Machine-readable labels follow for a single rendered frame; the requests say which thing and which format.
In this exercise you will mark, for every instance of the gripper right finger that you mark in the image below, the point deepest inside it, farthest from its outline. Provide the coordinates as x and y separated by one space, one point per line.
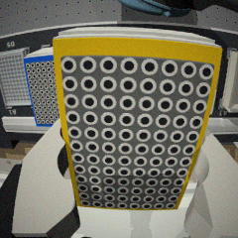
213 210

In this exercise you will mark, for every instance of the cream open rectangular tray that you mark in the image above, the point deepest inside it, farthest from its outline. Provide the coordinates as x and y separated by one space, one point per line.
230 94

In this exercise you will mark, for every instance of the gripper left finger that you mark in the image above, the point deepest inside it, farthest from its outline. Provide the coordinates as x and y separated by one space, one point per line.
36 201

